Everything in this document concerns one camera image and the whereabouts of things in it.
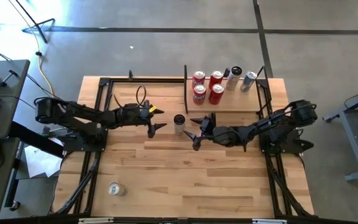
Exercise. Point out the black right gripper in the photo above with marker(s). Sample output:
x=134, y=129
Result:
x=211, y=130

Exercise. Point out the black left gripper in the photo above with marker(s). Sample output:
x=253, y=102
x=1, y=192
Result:
x=140, y=115

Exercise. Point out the white Celsius can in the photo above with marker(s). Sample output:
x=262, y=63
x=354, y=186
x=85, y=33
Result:
x=179, y=124
x=233, y=79

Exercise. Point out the red Fanta strawberry can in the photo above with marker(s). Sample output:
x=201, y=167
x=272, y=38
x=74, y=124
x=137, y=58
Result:
x=198, y=77
x=199, y=95

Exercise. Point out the red Coca-Cola can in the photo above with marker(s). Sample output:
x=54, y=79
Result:
x=216, y=95
x=216, y=77

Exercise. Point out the blue and silver can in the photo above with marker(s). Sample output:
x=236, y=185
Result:
x=248, y=81

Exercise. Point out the plain silver beverage can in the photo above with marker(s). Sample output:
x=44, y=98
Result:
x=117, y=188

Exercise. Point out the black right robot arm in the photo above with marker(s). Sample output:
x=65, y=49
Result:
x=259, y=127

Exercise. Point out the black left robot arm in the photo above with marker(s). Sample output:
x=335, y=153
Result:
x=82, y=113

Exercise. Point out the white paper sheet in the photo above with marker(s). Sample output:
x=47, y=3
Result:
x=39, y=161

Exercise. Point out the black side desk base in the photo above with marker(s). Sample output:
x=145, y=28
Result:
x=30, y=137

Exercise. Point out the black tripod stand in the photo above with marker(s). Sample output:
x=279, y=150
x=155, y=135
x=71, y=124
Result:
x=42, y=36

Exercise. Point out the grey side desk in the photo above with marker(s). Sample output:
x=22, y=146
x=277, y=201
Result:
x=2, y=186

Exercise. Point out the wooden shelf with black frame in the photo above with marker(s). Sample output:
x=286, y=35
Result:
x=235, y=102

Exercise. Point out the small black camera post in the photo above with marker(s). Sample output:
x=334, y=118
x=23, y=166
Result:
x=130, y=74

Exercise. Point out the black aluminium table frame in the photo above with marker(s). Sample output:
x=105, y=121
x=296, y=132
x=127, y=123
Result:
x=103, y=82

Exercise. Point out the silver metal bracket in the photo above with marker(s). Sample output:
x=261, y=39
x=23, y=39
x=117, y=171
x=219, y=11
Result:
x=95, y=220
x=269, y=221

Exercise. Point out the grey desk frame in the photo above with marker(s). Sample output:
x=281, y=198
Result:
x=354, y=149

